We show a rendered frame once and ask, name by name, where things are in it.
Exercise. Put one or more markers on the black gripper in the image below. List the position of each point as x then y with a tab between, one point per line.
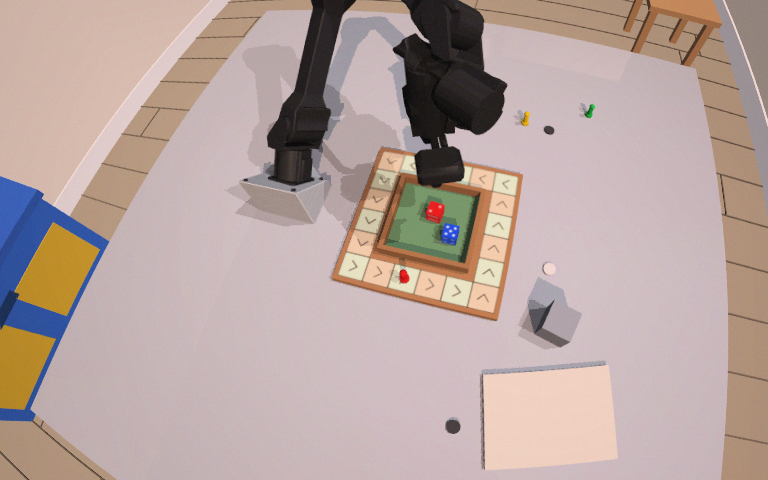
434	166

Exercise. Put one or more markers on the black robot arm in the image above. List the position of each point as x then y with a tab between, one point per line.
449	71

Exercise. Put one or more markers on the red die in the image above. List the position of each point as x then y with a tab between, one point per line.
435	212

